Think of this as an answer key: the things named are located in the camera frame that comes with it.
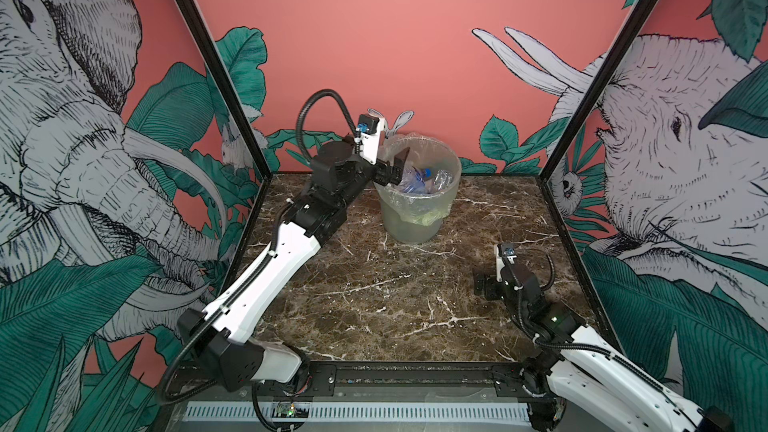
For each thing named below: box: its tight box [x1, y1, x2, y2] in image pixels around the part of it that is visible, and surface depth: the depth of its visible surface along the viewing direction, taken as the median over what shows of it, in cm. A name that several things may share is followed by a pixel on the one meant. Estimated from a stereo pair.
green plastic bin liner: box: [374, 132, 462, 226], surface depth 88 cm
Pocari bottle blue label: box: [403, 166, 427, 193], surface depth 88 cm
